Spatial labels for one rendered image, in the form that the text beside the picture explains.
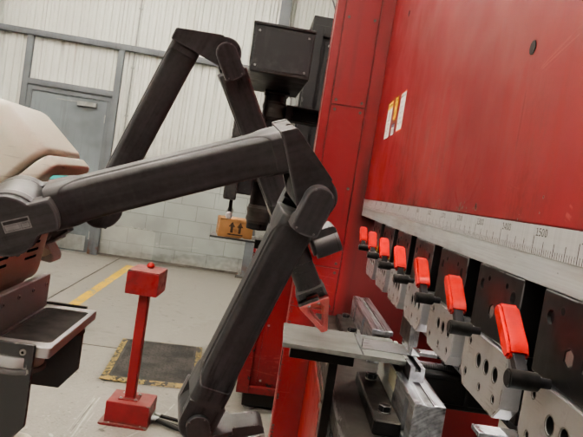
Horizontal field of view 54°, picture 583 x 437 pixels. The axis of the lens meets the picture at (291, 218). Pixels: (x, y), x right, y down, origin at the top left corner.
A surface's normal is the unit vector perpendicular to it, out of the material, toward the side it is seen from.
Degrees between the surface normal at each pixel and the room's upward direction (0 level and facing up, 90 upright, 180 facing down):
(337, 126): 90
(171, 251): 90
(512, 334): 39
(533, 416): 90
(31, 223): 104
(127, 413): 90
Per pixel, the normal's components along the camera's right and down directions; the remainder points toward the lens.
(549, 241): -0.99, -0.15
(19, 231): 0.20, 0.32
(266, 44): 0.09, 0.07
